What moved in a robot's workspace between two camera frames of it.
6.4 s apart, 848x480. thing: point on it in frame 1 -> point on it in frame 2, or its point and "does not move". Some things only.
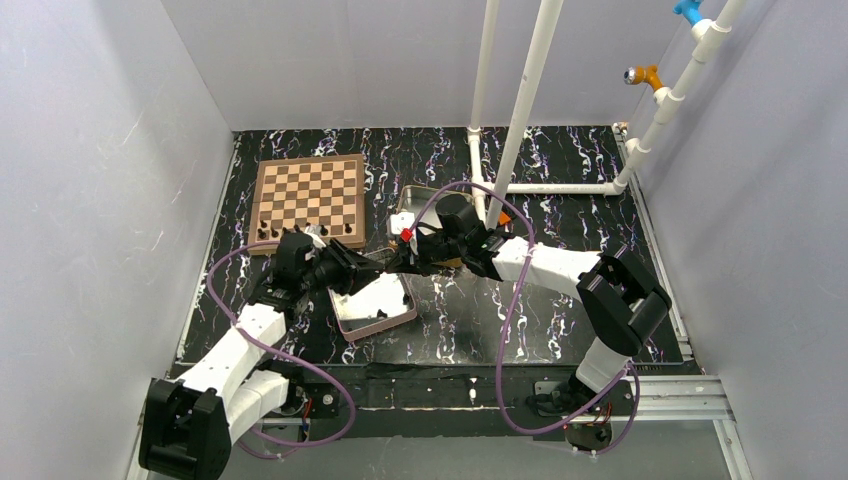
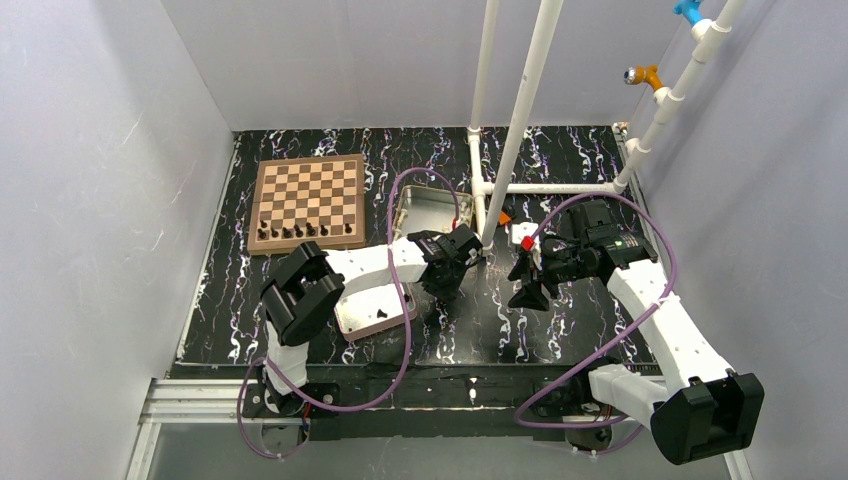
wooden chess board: x=321 y=194 does not move
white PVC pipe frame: x=709 y=37 does not move
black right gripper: x=420 y=249 -> x=542 y=266
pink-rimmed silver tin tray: x=383 y=305 does not move
